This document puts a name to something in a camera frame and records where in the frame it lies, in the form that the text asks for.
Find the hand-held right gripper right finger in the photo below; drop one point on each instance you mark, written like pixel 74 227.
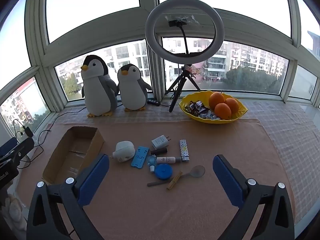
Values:
pixel 227 180

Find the patterned white lighter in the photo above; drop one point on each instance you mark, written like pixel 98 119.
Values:
pixel 183 150

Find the brown cardboard box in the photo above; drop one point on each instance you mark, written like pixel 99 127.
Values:
pixel 70 152

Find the small clear blue bottle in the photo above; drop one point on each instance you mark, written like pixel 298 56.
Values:
pixel 151 162

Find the checkered cloth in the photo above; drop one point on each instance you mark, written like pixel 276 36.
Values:
pixel 287 135

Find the yellow bowl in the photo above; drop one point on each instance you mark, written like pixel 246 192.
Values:
pixel 190 97

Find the white plug-in vaporizer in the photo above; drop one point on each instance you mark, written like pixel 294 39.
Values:
pixel 123 150

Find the white spray bottle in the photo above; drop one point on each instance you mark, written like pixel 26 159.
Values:
pixel 166 160

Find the white charger plug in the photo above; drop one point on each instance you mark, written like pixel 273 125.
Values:
pixel 160 142

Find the wooden clothespin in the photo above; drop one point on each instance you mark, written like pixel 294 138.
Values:
pixel 175 180

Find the white crumpled cloth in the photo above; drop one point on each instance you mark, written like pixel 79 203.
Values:
pixel 16 212

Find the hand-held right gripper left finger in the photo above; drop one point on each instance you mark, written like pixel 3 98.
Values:
pixel 93 177

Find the black inline remote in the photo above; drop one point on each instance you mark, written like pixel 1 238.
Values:
pixel 151 101

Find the grey plastic spoon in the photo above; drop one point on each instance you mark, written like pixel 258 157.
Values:
pixel 198 171

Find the large penguin plush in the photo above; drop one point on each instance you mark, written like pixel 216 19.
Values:
pixel 96 90

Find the black phone holder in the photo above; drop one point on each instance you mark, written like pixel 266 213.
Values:
pixel 178 22

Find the black cylinder tube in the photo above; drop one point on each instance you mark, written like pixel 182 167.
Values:
pixel 158 151

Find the black power adapter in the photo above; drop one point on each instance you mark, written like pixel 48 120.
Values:
pixel 28 132

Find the pile of wrapped candies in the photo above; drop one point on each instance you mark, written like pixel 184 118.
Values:
pixel 197 107

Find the blue round lid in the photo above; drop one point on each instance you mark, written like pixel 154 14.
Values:
pixel 163 171

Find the blue phone stand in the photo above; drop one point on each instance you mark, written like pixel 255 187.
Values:
pixel 138 157

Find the small penguin plush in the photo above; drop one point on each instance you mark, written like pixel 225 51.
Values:
pixel 131 90

